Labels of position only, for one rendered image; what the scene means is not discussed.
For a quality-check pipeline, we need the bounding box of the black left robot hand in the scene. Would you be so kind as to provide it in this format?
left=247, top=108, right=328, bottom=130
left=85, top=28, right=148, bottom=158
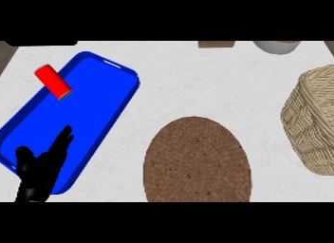
left=14, top=124, right=76, bottom=203

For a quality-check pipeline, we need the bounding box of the brown round woven placemat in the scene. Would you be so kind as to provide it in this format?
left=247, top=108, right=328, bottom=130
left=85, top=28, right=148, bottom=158
left=142, top=116, right=253, bottom=203

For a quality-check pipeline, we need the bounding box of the tan wicker basket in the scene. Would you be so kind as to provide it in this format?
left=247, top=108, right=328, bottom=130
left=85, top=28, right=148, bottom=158
left=280, top=62, right=334, bottom=178

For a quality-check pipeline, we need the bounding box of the blue rectangular tray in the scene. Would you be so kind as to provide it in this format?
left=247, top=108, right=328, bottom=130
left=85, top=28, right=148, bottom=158
left=0, top=50, right=142, bottom=196

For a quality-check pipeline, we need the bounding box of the red can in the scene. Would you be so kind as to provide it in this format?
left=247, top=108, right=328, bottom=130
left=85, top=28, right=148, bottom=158
left=33, top=64, right=74, bottom=102

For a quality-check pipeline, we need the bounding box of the black appliance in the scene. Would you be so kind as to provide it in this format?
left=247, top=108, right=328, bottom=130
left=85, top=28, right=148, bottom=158
left=5, top=40, right=79, bottom=47

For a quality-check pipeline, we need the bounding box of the brown wooden block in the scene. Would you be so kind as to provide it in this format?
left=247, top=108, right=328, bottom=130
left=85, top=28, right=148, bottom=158
left=197, top=40, right=237, bottom=49

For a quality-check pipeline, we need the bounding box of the grey round pot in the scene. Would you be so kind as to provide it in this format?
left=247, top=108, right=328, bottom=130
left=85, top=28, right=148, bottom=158
left=251, top=40, right=302, bottom=56

